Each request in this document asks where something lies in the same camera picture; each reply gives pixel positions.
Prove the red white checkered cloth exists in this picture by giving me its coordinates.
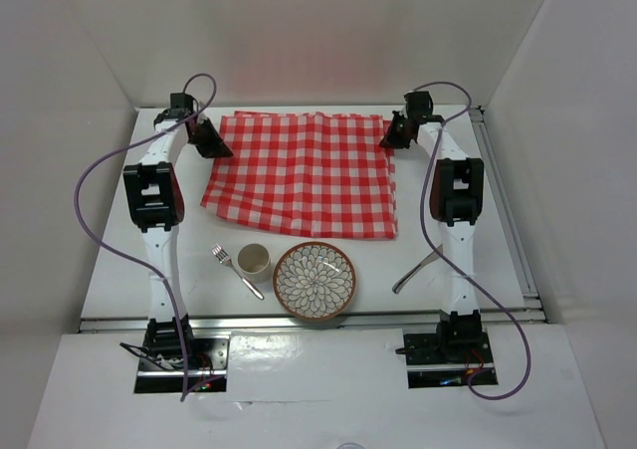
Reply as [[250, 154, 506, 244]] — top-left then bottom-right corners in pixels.
[[200, 111, 398, 240]]

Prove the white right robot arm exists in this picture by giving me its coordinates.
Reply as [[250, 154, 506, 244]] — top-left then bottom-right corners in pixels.
[[380, 90, 485, 363]]

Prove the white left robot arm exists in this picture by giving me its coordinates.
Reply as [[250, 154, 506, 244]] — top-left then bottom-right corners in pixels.
[[122, 91, 233, 368]]

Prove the silver fork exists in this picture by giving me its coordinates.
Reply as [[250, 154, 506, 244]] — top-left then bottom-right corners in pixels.
[[211, 245, 265, 301]]

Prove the beige cup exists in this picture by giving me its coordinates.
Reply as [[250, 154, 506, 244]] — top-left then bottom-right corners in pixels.
[[237, 243, 272, 284]]

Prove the floral patterned ceramic bowl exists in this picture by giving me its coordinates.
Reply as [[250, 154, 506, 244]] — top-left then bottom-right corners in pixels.
[[273, 241, 357, 323]]

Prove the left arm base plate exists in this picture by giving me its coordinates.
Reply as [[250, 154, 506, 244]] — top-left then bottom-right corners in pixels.
[[119, 336, 230, 394]]

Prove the aluminium frame rail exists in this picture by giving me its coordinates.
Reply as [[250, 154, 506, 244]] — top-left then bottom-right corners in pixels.
[[77, 104, 546, 335]]

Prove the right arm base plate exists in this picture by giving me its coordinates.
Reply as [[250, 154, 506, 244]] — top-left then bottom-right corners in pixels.
[[395, 333, 498, 389]]

